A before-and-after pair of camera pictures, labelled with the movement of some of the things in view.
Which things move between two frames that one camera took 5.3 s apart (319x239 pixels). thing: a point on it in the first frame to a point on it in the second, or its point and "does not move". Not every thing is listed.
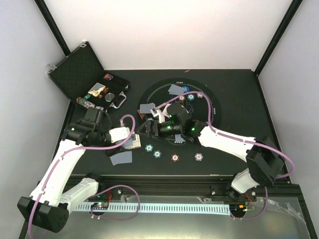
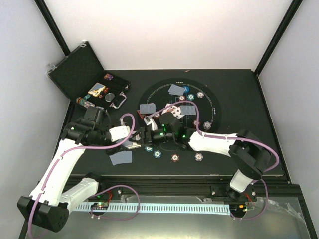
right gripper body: x=155 y=124 to x=148 y=131
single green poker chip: x=148 y=148 does not move
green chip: x=157 y=154 does not move
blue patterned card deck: x=133 y=142 does not move
